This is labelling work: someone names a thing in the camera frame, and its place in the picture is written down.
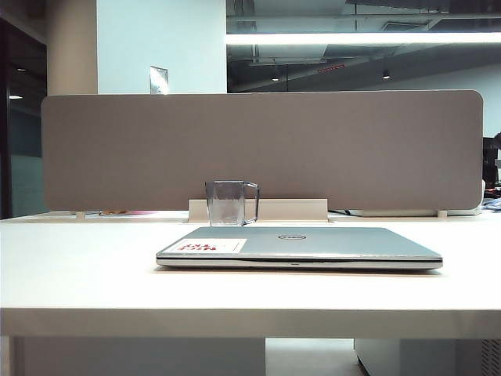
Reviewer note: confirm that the beige fabric desk partition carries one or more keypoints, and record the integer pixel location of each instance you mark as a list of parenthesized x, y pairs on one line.
[(274, 149)]

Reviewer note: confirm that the clear square plastic cup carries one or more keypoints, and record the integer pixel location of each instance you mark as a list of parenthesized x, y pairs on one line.
[(223, 203)]

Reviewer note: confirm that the pink papers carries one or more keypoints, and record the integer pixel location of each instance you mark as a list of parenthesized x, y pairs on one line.
[(137, 212)]

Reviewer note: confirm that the red ceiling LED sign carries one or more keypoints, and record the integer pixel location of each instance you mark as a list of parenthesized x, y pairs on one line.
[(330, 69)]

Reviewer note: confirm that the person in dark clothes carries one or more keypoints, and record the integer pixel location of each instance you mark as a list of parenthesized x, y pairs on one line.
[(491, 156)]

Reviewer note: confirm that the white red-lettered sticker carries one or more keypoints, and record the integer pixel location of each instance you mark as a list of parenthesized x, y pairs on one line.
[(207, 245)]

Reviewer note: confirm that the light blue cloth item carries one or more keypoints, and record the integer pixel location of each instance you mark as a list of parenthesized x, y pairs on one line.
[(492, 204)]

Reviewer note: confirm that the white desk support panel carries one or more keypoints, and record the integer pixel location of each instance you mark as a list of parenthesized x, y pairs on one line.
[(137, 358)]

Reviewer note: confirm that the silver Dell laptop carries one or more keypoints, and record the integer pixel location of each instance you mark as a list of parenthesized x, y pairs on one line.
[(332, 244)]

